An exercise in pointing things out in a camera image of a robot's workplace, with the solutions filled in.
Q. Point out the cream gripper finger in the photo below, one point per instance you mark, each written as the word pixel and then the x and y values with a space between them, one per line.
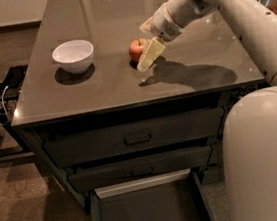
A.
pixel 153 48
pixel 146 26

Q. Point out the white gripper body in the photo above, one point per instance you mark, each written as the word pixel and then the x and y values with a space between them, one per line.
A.
pixel 163 24

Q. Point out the red apple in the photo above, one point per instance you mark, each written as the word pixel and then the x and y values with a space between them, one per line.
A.
pixel 136 49

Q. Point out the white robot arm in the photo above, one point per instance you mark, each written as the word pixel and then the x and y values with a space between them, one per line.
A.
pixel 250 130

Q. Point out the top left dark drawer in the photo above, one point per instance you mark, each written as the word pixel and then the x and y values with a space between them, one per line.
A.
pixel 128 138

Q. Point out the dark drawer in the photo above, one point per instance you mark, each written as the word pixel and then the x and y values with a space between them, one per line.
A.
pixel 139 168
pixel 216 153
pixel 212 174
pixel 128 138

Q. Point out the middle right dark drawer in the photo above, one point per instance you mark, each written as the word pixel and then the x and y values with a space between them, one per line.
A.
pixel 216 153

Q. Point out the bottom right dark drawer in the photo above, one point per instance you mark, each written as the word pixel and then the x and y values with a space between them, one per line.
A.
pixel 212 174

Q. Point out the middle left dark drawer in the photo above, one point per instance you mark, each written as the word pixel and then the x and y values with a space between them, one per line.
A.
pixel 139 168

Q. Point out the open bottom left drawer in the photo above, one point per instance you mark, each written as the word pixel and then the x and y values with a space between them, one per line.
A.
pixel 176 196

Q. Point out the white ceramic bowl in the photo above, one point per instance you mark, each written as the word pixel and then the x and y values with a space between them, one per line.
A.
pixel 75 56

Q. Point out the dark cabinet frame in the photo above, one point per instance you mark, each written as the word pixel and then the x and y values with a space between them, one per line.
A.
pixel 36 134

